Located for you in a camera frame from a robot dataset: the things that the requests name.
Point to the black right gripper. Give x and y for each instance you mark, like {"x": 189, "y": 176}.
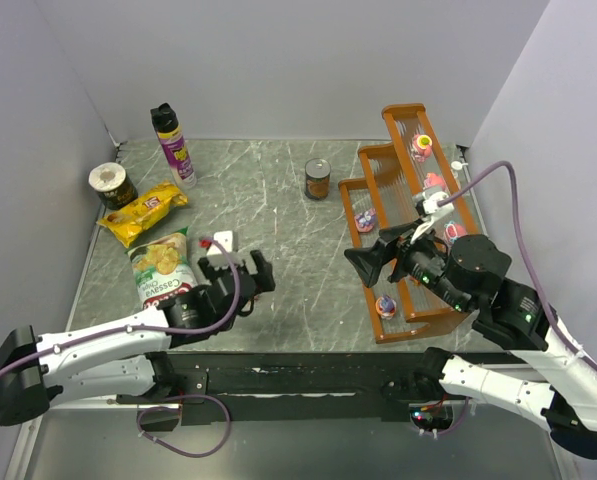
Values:
{"x": 395, "y": 258}

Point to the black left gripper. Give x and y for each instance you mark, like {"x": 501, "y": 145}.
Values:
{"x": 239, "y": 275}

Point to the purple bunny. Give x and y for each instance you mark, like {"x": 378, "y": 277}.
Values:
{"x": 365, "y": 221}

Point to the purple figure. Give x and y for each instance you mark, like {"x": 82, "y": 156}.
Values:
{"x": 385, "y": 306}

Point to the pink round figure teal face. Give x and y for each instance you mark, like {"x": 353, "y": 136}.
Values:
{"x": 453, "y": 231}

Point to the pink pig figure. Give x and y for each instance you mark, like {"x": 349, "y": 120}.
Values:
{"x": 434, "y": 182}

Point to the pink figure with green hat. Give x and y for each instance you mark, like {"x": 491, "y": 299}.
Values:
{"x": 422, "y": 147}

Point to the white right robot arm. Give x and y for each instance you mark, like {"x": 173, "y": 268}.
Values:
{"x": 470, "y": 277}

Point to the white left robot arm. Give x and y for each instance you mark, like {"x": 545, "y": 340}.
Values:
{"x": 38, "y": 372}

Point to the green Chuba cassava chips bag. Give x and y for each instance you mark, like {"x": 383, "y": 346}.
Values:
{"x": 161, "y": 268}

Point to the brown tin can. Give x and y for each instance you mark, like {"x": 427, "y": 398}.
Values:
{"x": 317, "y": 178}

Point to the yellow snack bag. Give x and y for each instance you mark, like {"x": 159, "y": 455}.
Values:
{"x": 140, "y": 215}

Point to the purple insect spray can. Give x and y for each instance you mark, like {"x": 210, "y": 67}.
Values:
{"x": 169, "y": 134}

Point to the chips tube with white lid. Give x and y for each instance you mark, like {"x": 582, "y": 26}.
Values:
{"x": 113, "y": 186}

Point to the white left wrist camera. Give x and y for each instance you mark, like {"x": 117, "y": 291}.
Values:
{"x": 221, "y": 249}

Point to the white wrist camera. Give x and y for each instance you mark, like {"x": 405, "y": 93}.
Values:
{"x": 221, "y": 249}
{"x": 431, "y": 207}

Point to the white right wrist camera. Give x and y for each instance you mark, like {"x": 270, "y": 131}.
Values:
{"x": 431, "y": 207}

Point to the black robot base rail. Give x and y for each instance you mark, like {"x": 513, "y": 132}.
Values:
{"x": 296, "y": 386}

